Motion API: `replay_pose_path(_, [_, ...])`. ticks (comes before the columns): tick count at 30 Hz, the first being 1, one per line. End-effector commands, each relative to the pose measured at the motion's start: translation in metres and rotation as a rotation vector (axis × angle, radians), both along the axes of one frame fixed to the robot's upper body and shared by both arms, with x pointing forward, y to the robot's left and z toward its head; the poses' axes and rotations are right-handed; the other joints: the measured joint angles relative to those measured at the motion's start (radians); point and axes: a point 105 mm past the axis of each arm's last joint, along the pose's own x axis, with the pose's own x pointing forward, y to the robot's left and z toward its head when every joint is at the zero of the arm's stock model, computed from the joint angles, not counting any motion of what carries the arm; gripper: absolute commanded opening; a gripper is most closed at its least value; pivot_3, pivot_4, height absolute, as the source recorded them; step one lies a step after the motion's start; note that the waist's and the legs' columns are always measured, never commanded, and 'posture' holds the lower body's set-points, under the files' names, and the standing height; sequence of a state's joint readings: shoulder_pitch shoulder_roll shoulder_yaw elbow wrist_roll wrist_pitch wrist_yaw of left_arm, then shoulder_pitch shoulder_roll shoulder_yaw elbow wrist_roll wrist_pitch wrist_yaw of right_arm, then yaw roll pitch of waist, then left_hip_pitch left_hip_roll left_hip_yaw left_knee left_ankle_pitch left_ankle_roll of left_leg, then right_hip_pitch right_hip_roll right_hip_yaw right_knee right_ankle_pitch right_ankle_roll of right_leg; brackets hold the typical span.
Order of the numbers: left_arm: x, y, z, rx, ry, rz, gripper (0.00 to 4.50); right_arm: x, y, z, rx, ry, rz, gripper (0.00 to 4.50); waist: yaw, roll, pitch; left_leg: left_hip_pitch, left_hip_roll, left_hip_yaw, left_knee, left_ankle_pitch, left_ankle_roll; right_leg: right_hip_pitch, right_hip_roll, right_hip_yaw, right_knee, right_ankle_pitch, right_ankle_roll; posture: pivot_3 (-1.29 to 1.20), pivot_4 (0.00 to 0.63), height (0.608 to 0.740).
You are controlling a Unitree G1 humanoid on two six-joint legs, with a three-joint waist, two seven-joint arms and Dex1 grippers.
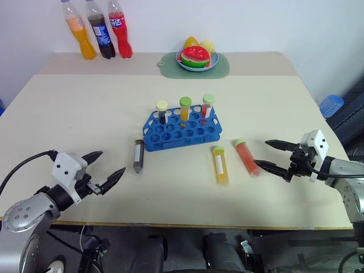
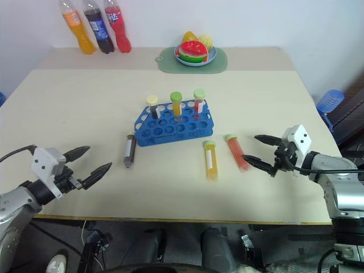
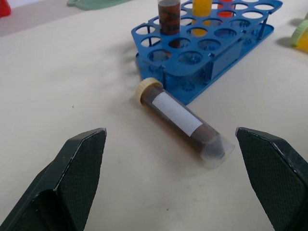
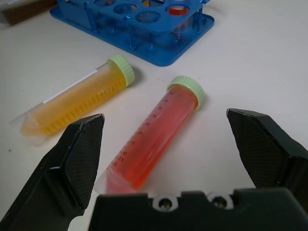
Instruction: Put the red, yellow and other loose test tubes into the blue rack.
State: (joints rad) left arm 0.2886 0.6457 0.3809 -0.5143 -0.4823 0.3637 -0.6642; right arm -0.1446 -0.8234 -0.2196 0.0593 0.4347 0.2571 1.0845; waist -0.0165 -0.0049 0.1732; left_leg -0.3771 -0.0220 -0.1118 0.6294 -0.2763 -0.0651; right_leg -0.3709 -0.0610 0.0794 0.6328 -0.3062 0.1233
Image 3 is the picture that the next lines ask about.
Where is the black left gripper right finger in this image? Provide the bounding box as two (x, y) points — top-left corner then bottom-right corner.
(235, 127), (308, 231)

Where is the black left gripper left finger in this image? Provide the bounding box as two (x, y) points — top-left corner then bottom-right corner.
(0, 127), (107, 231)

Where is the brown tube with yellow cap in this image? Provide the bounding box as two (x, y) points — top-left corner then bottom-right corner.
(135, 77), (235, 170)

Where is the yellow tube with green cap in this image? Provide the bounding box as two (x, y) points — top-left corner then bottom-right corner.
(290, 19), (308, 53)

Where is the blue tube rack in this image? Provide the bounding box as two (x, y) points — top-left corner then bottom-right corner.
(130, 0), (275, 106)

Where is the red tube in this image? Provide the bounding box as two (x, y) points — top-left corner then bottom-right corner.
(217, 0), (234, 19)

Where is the green plastic object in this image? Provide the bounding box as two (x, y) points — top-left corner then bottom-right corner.
(66, 0), (132, 11)

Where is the red plastic object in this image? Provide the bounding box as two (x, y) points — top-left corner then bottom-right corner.
(0, 0), (13, 19)

